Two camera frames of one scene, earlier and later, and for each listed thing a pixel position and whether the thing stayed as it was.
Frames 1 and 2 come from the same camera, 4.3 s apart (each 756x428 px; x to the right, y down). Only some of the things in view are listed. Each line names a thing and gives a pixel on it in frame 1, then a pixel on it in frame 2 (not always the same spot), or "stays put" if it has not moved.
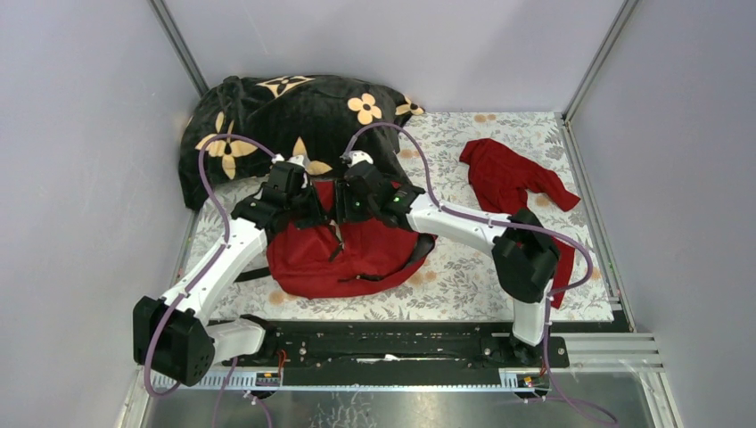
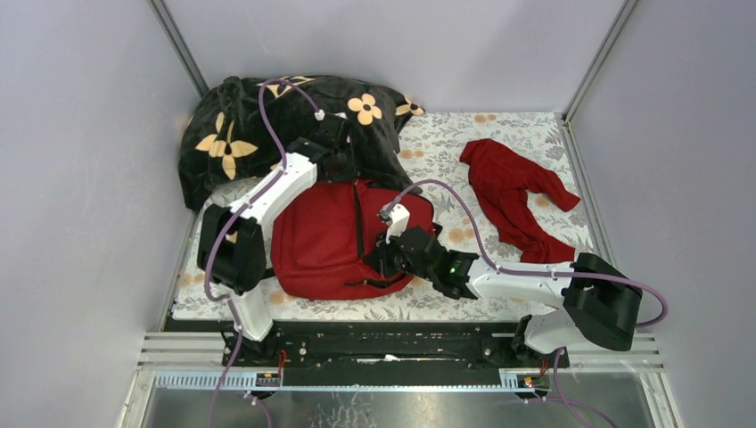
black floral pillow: (240, 124) stays put
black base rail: (398, 345) stays put
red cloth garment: (504, 180) stays put
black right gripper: (344, 193) -> (378, 259)
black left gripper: (308, 214) -> (341, 167)
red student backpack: (328, 259) stays put
